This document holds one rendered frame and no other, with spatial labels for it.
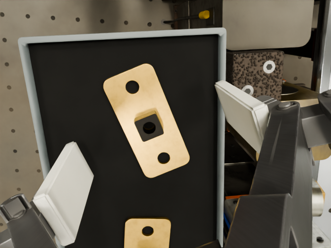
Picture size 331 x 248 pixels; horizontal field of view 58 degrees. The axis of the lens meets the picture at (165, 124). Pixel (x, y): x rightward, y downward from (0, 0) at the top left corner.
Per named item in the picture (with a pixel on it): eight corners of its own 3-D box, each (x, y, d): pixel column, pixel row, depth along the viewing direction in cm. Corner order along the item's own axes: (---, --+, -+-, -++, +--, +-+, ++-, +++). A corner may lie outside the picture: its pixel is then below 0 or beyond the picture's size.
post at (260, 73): (199, 61, 67) (281, 103, 29) (177, 62, 67) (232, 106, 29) (199, 38, 66) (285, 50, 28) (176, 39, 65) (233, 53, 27)
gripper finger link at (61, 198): (75, 242, 15) (61, 248, 15) (94, 176, 21) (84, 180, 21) (45, 194, 14) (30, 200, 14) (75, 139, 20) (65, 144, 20)
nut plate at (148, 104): (191, 160, 24) (193, 167, 23) (147, 178, 24) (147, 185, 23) (150, 60, 21) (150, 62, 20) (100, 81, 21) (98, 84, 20)
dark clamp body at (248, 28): (214, 38, 66) (309, 48, 30) (161, 41, 66) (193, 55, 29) (214, 3, 64) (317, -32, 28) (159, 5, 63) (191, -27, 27)
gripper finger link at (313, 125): (288, 130, 12) (358, 101, 12) (245, 101, 17) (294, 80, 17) (297, 161, 12) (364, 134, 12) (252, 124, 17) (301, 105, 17)
